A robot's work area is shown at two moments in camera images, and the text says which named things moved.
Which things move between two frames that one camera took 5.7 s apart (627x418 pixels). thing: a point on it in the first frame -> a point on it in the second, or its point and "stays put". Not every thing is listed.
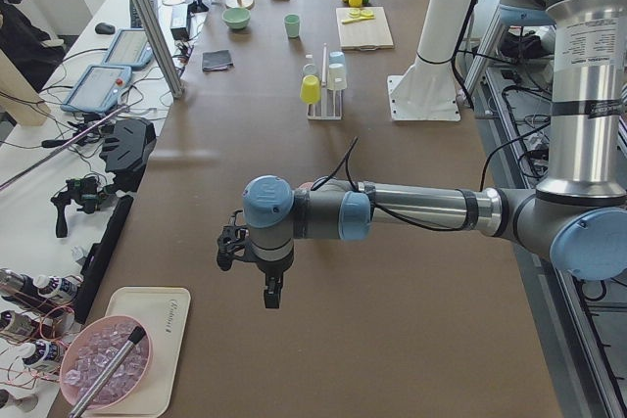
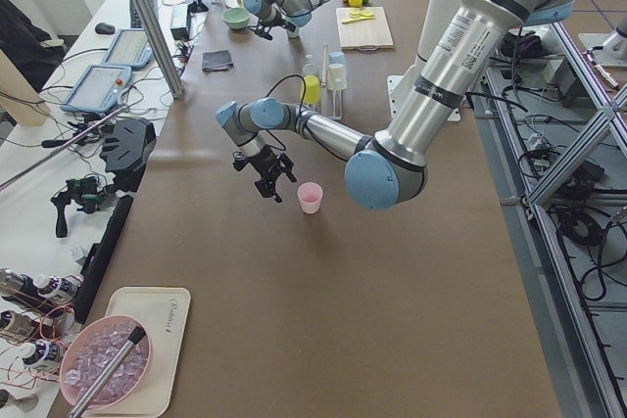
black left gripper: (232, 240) -> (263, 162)
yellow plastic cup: (311, 89) stays put
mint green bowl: (236, 18) stays put
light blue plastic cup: (337, 59) stays put
